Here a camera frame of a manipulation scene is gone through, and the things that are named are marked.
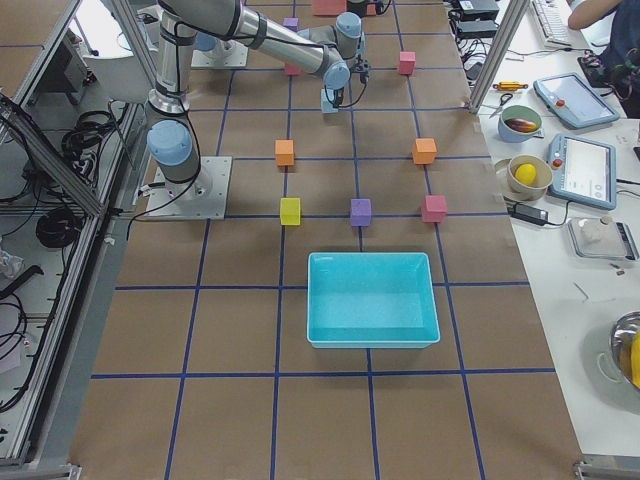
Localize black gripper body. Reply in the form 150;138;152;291
332;88;344;103

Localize light blue block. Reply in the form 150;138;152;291
320;89;339;114

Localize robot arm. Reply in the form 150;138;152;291
145;1;369;201
346;0;391;18

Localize dark pink block near left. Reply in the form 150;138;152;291
284;63;302;76

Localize orange block near right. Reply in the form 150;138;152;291
274;139;295;167

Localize orange block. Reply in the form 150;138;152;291
274;139;295;167
412;138;438;165

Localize pink block far left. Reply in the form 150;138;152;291
397;51;416;76

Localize purple block near left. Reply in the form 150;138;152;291
282;17;300;32

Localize purple block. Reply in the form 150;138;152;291
282;17;300;32
350;198;372;227

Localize pink plastic tray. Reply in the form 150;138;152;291
311;0;348;17

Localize orange block far right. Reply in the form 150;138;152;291
412;138;438;165

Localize purple block right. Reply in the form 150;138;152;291
350;198;372;227

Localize yellow foam block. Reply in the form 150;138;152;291
279;197;302;226

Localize pink block far right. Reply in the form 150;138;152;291
421;195;448;223

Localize black electronics box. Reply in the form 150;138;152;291
448;0;499;40

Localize black scissors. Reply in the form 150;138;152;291
490;92;513;118

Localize gold metal cylinder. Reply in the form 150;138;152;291
492;81;529;92

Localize green bowl with eggplant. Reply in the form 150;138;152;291
497;105;542;143

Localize yellow lemon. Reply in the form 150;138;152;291
514;163;537;186

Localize cyan plastic bin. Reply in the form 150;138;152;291
306;252;441;349

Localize bowl with lemon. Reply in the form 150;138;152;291
494;155;553;201

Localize black power adapter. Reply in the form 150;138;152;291
507;202;548;226

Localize white keyboard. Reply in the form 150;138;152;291
529;0;572;48

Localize teach pendant far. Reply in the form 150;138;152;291
533;73;620;129

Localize teach pendant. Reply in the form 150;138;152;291
547;134;617;211
533;73;620;129

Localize teach pendant near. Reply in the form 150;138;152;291
547;134;617;211

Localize person at desk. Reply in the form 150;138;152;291
568;0;639;119

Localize kitchen scale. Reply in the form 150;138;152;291
567;217;639;261

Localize steel bowl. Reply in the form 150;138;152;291
596;311;639;392

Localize aluminium frame post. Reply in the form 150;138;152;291
468;0;529;114

